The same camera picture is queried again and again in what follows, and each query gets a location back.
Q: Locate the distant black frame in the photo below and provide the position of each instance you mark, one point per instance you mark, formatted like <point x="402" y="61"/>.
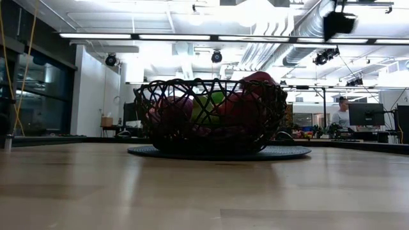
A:
<point x="324" y="108"/>

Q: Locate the tall black panel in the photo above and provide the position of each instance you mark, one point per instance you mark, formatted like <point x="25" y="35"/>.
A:
<point x="403" y="124"/>

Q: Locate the bright red fruit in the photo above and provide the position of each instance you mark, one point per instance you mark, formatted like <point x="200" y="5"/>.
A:
<point x="260" y="78"/>

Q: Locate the silver ventilation duct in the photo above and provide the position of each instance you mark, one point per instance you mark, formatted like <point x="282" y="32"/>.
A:
<point x="297" y="56"/>

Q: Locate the black ceiling spotlight cluster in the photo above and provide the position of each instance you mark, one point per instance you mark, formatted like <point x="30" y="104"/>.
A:
<point x="326" y="57"/>
<point x="354" y="82"/>

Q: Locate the blue round woven placemat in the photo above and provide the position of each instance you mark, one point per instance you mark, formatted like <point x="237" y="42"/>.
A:
<point x="287" y="152"/>

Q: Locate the overhead LED light bar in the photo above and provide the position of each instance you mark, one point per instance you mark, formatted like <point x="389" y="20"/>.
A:
<point x="175" y="37"/>

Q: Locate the dark red apple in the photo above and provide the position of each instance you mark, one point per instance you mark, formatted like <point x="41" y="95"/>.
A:
<point x="243" y="110"/>

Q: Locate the black computer monitor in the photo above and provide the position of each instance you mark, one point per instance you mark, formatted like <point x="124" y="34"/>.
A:
<point x="365" y="115"/>

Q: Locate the cardboard box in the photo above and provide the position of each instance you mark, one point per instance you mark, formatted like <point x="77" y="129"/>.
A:
<point x="107" y="121"/>

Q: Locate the colourful patterned wall hanging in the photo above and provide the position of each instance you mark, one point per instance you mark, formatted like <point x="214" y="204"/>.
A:
<point x="288" y="115"/>

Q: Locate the person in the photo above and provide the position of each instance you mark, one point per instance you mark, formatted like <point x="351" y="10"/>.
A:
<point x="342" y="118"/>

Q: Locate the small potted green plant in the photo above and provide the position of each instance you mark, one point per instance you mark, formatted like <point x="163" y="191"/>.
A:
<point x="321" y="131"/>

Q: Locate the silver metal post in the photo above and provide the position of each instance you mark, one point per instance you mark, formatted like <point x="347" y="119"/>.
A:
<point x="8" y="143"/>

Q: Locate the dark framed glass window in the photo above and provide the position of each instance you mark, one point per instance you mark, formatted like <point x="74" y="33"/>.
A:
<point x="41" y="80"/>

